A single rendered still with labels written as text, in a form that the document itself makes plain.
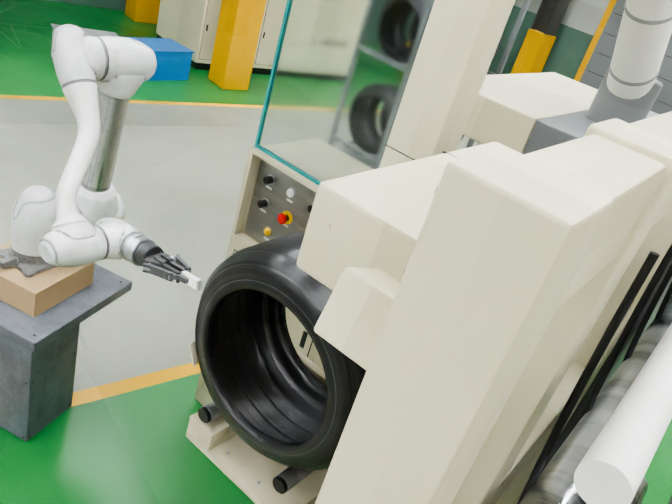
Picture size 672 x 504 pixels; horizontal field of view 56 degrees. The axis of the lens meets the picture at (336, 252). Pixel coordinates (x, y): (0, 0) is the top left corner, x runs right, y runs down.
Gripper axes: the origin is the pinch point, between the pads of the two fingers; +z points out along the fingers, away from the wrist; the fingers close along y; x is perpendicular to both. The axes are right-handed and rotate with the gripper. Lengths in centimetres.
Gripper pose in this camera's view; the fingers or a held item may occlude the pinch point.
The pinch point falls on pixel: (191, 280)
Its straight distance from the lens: 179.4
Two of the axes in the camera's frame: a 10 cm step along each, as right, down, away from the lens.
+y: 6.1, -2.3, 7.6
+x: -1.6, 9.0, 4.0
